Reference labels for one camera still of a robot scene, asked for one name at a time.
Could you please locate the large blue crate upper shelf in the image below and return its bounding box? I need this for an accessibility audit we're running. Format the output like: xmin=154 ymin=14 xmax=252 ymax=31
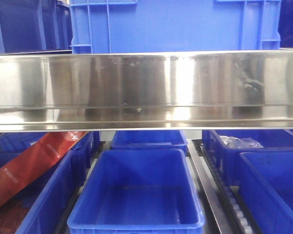
xmin=70 ymin=0 xmax=281 ymax=54

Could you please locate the stainless steel shelf beam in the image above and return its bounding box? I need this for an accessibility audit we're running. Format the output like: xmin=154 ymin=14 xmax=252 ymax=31
xmin=0 ymin=49 xmax=293 ymax=132

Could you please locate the blue bin centre rear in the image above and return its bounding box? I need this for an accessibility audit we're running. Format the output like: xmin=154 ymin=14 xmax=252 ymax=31
xmin=111 ymin=130 xmax=188 ymax=152

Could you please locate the blue bin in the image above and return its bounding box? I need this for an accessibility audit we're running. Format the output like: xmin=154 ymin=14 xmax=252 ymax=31
xmin=0 ymin=131 xmax=100 ymax=168
xmin=202 ymin=129 xmax=293 ymax=186
xmin=111 ymin=130 xmax=188 ymax=152
xmin=0 ymin=146 xmax=87 ymax=234
xmin=239 ymin=152 xmax=293 ymax=234
xmin=67 ymin=149 xmax=205 ymax=234

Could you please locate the blue bin centre front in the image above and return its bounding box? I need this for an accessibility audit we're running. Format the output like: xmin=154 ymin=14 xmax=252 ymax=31
xmin=67 ymin=149 xmax=205 ymax=234

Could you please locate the clear plastic bag in bin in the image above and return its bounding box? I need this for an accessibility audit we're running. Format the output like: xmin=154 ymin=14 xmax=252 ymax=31
xmin=220 ymin=136 xmax=264 ymax=149

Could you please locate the blue bin right rear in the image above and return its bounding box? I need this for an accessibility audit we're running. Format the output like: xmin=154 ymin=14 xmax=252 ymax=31
xmin=202 ymin=129 xmax=293 ymax=186

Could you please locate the red packaging bag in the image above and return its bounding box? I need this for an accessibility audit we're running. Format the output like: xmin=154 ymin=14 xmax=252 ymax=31
xmin=0 ymin=131 xmax=87 ymax=207

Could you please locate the blue bin left front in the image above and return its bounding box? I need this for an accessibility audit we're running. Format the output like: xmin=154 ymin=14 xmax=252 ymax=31
xmin=0 ymin=146 xmax=87 ymax=234

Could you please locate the blue bin left rear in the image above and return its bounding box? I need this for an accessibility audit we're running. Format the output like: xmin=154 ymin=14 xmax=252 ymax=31
xmin=0 ymin=131 xmax=100 ymax=168

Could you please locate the blue bin right front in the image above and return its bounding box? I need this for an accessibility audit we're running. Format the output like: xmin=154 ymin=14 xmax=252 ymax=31
xmin=239 ymin=152 xmax=293 ymax=234

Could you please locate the dark blue crate upper left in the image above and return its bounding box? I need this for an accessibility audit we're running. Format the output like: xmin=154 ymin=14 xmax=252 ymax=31
xmin=0 ymin=0 xmax=72 ymax=54

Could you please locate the roller track rail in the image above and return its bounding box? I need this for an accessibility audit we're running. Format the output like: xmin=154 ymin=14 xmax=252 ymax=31
xmin=187 ymin=139 xmax=261 ymax=234

